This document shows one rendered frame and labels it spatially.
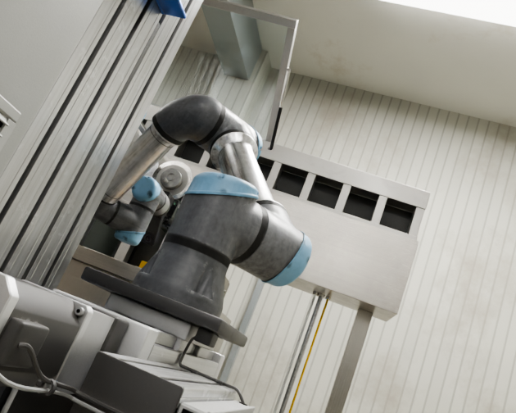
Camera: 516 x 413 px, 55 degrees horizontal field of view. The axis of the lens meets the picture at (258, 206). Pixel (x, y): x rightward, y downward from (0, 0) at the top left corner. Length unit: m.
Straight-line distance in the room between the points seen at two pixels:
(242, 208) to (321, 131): 2.98
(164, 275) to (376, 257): 1.34
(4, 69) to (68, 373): 0.29
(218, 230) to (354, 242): 1.26
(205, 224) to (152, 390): 0.37
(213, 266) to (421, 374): 2.65
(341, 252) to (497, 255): 1.75
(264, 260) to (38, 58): 0.50
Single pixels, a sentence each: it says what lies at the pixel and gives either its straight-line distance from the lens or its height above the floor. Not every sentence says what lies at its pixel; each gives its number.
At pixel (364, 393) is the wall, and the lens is 3.30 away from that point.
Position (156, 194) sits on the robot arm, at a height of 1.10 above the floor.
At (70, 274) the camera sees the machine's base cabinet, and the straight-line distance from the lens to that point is 1.50.
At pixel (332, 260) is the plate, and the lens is 1.98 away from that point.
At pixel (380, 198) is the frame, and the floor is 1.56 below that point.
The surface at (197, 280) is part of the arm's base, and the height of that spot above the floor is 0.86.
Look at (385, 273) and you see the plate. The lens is 1.99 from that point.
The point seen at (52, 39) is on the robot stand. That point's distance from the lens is 0.56.
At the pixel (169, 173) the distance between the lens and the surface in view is 1.77.
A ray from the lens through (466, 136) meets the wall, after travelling 3.86.
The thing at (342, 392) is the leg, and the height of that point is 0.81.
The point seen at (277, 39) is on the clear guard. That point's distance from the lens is 2.05.
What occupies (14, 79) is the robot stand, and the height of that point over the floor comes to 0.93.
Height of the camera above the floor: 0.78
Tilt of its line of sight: 17 degrees up
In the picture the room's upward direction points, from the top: 22 degrees clockwise
